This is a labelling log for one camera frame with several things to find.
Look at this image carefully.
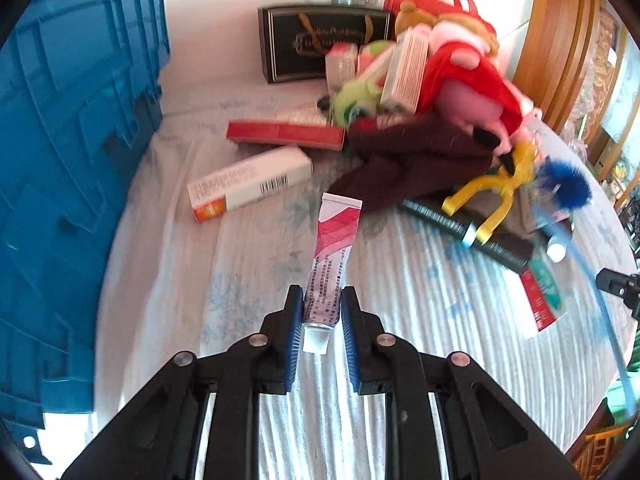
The dark maroon cloth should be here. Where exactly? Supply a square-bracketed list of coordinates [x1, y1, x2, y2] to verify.
[342, 114, 496, 212]

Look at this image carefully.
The red green toothpaste box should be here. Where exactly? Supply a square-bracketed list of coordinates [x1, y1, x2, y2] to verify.
[519, 254, 570, 340]

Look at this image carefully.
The light green round object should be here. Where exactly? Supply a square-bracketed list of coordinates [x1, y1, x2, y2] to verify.
[359, 40, 397, 58]

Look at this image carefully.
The brown teddy bear plush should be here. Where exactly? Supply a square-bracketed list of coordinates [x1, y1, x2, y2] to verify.
[395, 2, 501, 56]

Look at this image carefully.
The black gift box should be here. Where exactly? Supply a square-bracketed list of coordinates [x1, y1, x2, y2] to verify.
[257, 4, 396, 85]

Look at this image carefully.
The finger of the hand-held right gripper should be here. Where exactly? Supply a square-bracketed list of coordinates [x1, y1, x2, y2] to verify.
[595, 267, 640, 322]

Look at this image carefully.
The white red leaning box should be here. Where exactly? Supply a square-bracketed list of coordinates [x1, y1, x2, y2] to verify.
[357, 45, 398, 88]

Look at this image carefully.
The wooden chair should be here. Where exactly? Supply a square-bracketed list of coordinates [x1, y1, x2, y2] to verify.
[565, 417, 638, 480]

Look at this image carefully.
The pink white upright box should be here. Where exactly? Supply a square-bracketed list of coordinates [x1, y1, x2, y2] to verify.
[325, 43, 359, 97]

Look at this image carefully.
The pink pig plush red dress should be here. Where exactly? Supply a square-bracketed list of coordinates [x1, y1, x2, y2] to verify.
[417, 22, 538, 156]

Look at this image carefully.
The green monster plush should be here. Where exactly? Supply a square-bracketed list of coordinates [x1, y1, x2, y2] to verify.
[332, 77, 383, 127]

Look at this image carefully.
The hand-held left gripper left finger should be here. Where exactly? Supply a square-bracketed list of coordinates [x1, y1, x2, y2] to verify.
[60, 284, 306, 480]

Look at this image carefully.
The blue feather wand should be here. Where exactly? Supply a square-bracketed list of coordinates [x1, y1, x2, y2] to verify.
[535, 156, 633, 403]

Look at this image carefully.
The curved wooden frame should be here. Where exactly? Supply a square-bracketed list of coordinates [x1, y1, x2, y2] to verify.
[514, 0, 603, 128]

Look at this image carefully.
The pink white ointment tube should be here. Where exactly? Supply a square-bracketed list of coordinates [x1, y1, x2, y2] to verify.
[301, 192, 363, 355]

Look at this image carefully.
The wooden lattice partition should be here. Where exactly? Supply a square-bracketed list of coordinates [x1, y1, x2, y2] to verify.
[575, 5, 640, 211]

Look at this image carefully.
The yellow plastic hanger clip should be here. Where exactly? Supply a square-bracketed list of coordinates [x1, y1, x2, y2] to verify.
[441, 141, 541, 247]

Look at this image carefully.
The black comb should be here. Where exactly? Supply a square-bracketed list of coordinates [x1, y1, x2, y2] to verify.
[401, 198, 535, 274]

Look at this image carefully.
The tall white pink box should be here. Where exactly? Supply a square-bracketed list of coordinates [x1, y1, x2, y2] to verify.
[379, 26, 432, 114]

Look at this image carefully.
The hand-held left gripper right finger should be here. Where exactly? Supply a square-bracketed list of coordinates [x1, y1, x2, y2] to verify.
[340, 285, 583, 480]

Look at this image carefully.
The blue plastic crate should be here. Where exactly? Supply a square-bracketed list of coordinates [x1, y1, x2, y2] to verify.
[0, 0, 173, 466]

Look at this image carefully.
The small pink white box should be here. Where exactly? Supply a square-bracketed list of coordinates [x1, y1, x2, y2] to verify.
[276, 106, 332, 127]

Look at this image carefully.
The white orange medicine box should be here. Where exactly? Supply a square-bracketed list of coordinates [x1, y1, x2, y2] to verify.
[186, 146, 314, 224]

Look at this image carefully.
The dark red long box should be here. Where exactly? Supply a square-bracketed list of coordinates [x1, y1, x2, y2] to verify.
[226, 119, 347, 152]

